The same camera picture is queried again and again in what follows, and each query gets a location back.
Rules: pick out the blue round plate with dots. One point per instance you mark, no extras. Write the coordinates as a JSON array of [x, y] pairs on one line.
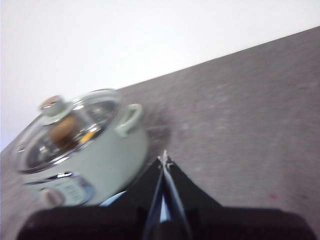
[[113, 200]]

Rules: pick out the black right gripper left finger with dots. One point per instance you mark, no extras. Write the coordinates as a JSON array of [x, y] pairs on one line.
[[105, 222]]

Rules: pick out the glass lid with green knob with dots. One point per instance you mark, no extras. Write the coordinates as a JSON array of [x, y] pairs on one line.
[[53, 108]]

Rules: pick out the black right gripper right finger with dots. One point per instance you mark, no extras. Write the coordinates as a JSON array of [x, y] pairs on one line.
[[225, 225]]

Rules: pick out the pale green electric steamer pot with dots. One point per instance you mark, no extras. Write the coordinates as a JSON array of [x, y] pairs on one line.
[[112, 155]]

